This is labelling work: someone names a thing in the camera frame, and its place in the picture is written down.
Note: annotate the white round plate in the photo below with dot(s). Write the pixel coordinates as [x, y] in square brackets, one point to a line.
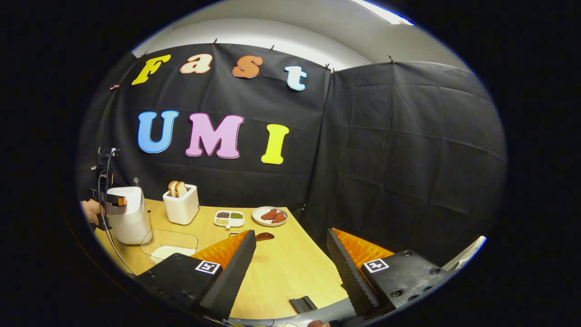
[258, 218]

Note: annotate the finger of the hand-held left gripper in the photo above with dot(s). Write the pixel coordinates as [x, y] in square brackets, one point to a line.
[117, 200]

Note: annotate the black table bracket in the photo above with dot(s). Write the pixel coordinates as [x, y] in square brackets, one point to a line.
[303, 304]

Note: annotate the brown wooden spoon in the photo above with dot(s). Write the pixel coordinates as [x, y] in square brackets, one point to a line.
[265, 236]

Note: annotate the white divided grain dish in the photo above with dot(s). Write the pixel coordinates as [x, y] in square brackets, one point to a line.
[229, 222]

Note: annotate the red meat slice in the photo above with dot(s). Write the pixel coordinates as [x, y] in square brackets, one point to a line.
[268, 215]
[279, 217]

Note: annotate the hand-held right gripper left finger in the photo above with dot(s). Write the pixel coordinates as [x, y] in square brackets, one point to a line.
[231, 277]

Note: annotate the white rice cooker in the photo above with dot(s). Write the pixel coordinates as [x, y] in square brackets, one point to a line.
[131, 227]

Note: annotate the black backdrop cloth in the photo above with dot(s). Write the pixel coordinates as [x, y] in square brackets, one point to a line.
[408, 159]

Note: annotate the white rice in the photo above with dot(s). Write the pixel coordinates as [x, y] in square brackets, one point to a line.
[170, 252]

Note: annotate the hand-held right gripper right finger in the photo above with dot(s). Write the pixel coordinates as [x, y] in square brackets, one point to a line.
[352, 277]

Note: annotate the long ceiling light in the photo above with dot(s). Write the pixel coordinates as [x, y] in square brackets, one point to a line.
[381, 11]

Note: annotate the white toaster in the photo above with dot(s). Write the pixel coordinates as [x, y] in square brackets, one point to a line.
[181, 211]

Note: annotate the clear glass dish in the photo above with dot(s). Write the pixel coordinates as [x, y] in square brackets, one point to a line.
[150, 238]

